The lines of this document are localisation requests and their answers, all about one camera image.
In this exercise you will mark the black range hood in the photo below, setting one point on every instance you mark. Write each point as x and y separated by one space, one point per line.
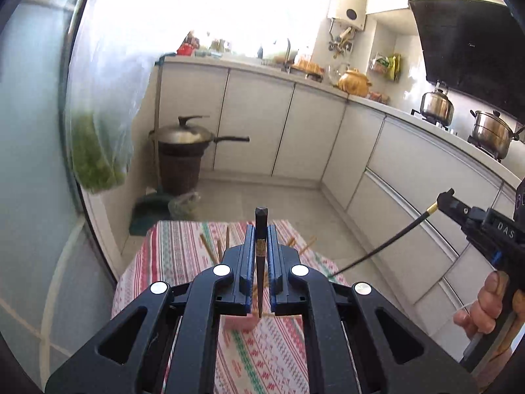
463 49

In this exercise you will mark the thin upright pole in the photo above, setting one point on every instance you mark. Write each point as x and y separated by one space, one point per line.
157 111

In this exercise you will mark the plastic bag of greens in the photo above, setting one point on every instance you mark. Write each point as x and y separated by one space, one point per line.
98 152

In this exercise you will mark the patterned red green tablecloth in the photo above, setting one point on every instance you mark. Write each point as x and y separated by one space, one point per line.
262 357

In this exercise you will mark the glass sliding door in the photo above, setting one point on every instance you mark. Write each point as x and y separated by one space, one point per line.
37 172

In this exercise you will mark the pile of bamboo chopsticks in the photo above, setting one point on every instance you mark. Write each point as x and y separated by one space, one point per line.
308 245

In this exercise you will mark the black chopstick with gold band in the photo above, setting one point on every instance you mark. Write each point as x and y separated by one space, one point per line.
393 238
261 234

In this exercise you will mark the brown clay pot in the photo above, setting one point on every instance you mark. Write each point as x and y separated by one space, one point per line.
354 84

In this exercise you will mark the white kitchen cabinets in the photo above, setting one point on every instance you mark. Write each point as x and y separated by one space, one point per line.
254 123

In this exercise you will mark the clear plastic bag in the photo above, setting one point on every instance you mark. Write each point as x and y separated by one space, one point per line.
184 205

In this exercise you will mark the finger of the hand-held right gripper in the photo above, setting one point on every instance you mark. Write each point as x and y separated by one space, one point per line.
459 207

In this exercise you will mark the green dustpan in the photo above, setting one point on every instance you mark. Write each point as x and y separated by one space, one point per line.
149 213

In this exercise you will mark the glass teapot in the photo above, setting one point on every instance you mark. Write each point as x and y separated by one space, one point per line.
334 74

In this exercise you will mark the person's right hand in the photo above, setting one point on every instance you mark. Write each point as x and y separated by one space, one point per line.
486 303

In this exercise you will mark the white water heater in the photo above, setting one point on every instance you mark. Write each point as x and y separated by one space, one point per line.
346 0

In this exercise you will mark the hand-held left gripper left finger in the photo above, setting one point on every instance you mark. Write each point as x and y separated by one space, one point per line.
246 254

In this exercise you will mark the red container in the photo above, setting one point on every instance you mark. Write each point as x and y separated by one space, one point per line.
184 50

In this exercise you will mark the white kitchen countertop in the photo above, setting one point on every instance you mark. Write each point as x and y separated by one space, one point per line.
389 110

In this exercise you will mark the pink plastic lattice basket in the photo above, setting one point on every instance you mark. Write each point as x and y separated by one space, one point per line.
240 323

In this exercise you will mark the steel kettle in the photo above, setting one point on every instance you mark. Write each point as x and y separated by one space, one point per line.
437 104

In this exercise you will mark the wall rack with packets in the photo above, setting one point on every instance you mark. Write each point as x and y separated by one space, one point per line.
385 65

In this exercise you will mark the kitchen faucet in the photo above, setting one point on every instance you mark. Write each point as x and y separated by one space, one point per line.
288 49

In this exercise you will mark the tray of orange food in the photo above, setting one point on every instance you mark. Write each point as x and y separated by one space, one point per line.
309 65

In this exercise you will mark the gas stove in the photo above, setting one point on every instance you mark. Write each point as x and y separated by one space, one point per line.
445 124

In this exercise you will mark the steel steamer pot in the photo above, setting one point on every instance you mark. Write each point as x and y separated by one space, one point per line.
490 133

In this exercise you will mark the water heater pipes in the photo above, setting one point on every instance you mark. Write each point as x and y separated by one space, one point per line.
340 43

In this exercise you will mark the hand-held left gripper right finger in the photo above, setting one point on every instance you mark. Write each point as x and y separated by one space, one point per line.
274 262

